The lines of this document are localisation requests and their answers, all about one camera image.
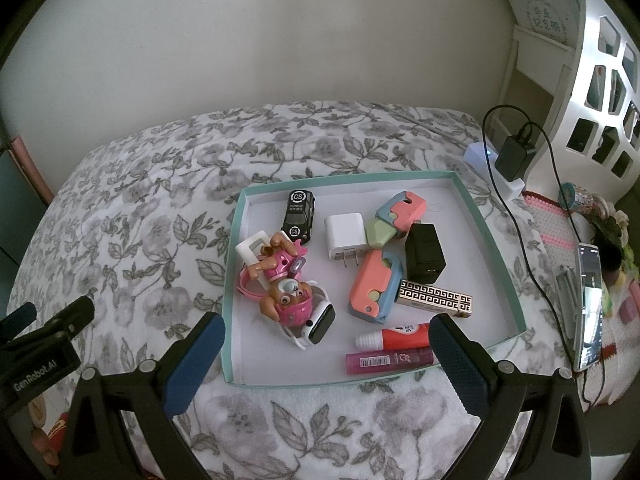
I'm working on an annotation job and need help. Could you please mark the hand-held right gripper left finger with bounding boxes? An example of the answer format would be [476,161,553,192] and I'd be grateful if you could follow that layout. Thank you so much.
[57,311,227,480]

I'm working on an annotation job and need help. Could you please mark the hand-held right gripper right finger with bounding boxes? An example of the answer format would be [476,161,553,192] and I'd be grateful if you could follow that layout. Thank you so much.
[429,312,593,480]

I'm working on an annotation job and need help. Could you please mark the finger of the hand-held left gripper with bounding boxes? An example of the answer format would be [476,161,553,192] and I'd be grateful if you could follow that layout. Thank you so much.
[0,301,38,343]
[27,295,96,343]

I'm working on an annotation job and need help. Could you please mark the red roll-on bottle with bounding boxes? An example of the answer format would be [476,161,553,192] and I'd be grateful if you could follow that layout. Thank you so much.
[355,322,432,351]

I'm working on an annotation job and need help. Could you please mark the gold patterned box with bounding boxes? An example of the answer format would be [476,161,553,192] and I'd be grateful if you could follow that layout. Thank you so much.
[395,280,475,319]

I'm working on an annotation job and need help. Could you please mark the pink smartwatch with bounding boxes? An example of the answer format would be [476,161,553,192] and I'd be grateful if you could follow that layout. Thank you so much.
[236,265,273,306]

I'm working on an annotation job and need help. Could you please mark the pink helmet toy puppy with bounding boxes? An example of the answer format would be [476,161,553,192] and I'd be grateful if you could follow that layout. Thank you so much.
[260,277,316,328]

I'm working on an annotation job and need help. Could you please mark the black charger cube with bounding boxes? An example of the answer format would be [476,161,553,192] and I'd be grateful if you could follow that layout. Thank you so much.
[404,223,447,285]

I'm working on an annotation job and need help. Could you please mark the salmon and blue toy knife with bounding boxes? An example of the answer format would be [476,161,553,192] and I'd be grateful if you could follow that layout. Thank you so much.
[346,249,406,323]

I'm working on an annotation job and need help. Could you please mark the white plastic clip frame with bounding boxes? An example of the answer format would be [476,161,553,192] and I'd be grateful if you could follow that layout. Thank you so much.
[235,230,273,266]

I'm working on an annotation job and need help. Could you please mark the white smartwatch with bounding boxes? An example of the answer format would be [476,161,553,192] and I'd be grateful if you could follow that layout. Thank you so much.
[277,287,337,351]

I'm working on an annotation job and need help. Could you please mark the green-tipped pastel toy knife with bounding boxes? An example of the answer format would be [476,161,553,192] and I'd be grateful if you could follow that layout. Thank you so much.
[365,191,427,250]

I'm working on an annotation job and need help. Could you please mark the teal cardboard tray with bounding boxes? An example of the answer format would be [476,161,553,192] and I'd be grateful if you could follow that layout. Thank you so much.
[220,170,527,389]

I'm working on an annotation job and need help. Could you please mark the white charger plug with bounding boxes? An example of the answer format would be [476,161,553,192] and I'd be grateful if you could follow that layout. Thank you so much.
[325,212,367,267]

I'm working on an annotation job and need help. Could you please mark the black toy car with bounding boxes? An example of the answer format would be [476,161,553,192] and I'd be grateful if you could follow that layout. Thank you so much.
[281,189,317,246]

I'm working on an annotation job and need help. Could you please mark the red printed packet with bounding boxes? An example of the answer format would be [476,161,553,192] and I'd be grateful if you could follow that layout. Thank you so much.
[47,410,71,441]

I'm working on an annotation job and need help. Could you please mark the dark green cabinet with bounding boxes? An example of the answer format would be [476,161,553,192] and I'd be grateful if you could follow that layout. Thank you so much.
[0,150,51,266]

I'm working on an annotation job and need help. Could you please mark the silver smartphone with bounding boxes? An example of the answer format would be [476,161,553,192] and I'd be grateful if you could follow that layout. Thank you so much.
[572,242,603,373]

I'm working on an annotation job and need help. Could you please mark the grey floral blanket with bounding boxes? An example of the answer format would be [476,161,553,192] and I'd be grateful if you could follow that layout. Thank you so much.
[7,101,581,480]

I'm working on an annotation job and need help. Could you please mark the pink and white crochet mat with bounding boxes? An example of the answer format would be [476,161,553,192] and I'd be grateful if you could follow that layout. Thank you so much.
[522,190,640,406]

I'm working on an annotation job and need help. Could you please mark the dark artificial flowers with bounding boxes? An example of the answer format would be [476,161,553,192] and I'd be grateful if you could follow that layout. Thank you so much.
[590,207,631,271]

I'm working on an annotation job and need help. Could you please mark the teal patterned tape roll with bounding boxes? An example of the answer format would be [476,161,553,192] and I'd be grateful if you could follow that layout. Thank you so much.
[559,182,596,213]

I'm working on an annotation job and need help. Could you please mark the white power strip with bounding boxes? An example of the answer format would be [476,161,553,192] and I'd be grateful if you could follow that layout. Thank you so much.
[464,142,526,201]

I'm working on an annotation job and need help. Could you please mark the white lattice shelf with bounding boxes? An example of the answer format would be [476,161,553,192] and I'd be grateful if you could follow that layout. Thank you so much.
[500,0,640,201]

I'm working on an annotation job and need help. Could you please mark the round-print white booklet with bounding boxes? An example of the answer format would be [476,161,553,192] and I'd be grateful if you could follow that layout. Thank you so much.
[500,0,586,51]

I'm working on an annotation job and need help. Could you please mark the wooden bead string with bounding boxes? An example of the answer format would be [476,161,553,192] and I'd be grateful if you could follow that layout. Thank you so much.
[27,395,58,466]

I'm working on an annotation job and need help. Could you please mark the black power adapter with cable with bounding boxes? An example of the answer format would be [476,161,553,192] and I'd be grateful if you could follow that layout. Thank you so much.
[480,105,608,406]

